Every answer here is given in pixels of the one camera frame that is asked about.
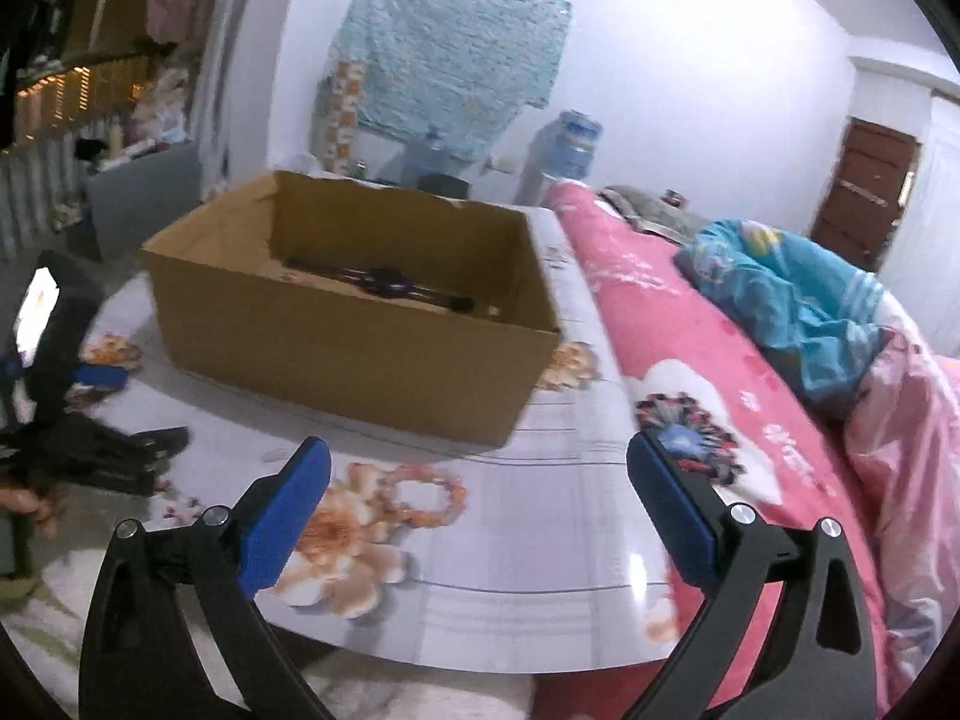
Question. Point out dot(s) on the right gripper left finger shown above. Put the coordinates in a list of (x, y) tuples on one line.
[(138, 659)]

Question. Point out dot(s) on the brown cardboard box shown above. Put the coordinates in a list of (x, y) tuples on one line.
[(230, 310)]

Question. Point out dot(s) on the blue blanket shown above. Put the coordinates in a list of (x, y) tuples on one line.
[(812, 315)]

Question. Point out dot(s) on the pink quilt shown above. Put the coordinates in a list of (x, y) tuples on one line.
[(902, 441)]

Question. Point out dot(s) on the brown wooden door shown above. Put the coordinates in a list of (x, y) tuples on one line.
[(863, 208)]

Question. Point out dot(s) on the teal cloth on wall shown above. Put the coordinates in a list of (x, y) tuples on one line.
[(461, 68)]

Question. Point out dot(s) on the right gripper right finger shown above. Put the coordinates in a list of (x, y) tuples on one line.
[(817, 659)]

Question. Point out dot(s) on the grey storage box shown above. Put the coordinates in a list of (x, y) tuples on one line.
[(126, 205)]

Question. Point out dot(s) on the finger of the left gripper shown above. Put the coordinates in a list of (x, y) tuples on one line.
[(112, 457), (101, 376)]

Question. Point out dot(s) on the blue water bottle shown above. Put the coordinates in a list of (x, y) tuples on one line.
[(571, 146)]

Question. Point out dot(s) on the dark blue smart watch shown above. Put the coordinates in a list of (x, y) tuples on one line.
[(386, 283)]

